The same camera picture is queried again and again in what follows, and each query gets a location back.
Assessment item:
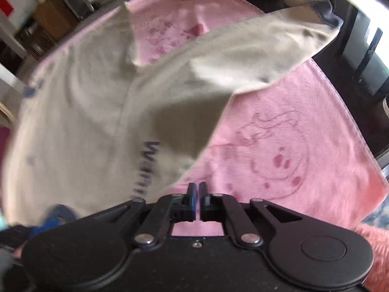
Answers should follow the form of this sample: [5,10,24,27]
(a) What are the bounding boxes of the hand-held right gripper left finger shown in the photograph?
[81,183,196,248]

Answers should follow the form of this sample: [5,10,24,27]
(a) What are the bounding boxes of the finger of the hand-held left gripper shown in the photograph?
[29,205,78,240]

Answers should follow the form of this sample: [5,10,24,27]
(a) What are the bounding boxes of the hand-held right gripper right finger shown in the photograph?
[200,182,307,248]

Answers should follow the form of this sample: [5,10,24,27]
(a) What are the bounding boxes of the beige sweatshirt with navy trim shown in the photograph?
[0,0,344,219]

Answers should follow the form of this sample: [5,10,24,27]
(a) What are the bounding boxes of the pink printed blanket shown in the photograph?
[27,0,389,238]

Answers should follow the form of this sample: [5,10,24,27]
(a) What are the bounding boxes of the wooden cabinet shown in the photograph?
[32,0,80,42]

